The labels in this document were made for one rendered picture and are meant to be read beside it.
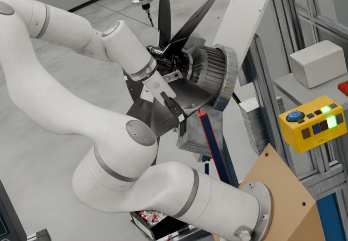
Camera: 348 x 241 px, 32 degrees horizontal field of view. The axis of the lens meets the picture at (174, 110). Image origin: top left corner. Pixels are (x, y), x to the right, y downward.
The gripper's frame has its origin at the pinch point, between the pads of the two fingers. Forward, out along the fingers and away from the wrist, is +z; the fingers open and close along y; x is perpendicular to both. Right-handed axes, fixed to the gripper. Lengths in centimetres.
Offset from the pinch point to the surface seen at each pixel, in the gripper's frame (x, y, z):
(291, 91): -38, 37, 45
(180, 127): 2.8, 17.3, 15.9
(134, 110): 12.0, 31.4, 7.1
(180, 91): -4.3, 10.4, 1.8
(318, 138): -26.9, -19.3, 25.5
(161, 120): 5.4, 3.3, 1.7
